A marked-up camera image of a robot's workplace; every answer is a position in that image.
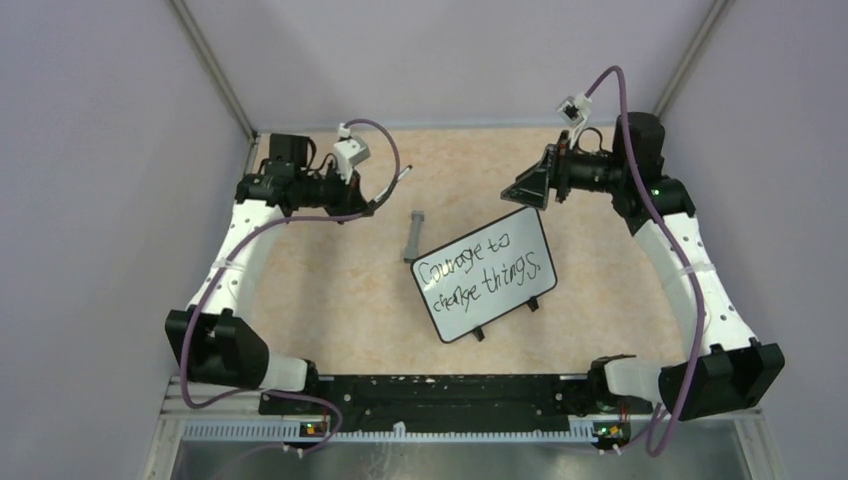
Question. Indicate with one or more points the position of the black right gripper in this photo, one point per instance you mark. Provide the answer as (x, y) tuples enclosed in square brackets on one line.
[(531, 188)]

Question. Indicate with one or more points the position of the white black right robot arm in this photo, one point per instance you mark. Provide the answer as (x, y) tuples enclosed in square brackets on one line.
[(728, 368)]

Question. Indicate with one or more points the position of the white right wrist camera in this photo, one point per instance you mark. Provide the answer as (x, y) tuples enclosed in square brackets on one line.
[(575, 111)]

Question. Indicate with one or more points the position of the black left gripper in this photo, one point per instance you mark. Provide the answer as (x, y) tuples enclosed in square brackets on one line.
[(350, 199)]

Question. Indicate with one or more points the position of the black and white marker pen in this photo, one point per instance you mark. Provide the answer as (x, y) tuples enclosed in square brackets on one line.
[(382, 197)]

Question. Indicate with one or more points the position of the grey plastic block rod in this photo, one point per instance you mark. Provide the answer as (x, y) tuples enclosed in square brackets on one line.
[(411, 249)]

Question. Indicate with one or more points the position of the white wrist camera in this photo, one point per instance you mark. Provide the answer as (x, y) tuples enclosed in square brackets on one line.
[(575, 111), (349, 151)]

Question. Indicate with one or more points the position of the white cable duct strip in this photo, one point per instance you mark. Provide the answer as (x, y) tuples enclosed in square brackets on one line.
[(295, 432)]

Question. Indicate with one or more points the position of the white board with black frame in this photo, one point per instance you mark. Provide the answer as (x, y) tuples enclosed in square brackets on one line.
[(485, 274)]

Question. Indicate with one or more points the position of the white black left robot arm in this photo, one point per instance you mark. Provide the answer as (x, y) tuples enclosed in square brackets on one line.
[(212, 338)]

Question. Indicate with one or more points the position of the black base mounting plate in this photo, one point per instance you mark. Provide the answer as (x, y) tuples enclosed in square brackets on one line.
[(501, 403)]

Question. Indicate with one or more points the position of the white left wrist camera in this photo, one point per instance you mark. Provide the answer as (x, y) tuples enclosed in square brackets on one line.
[(349, 151)]

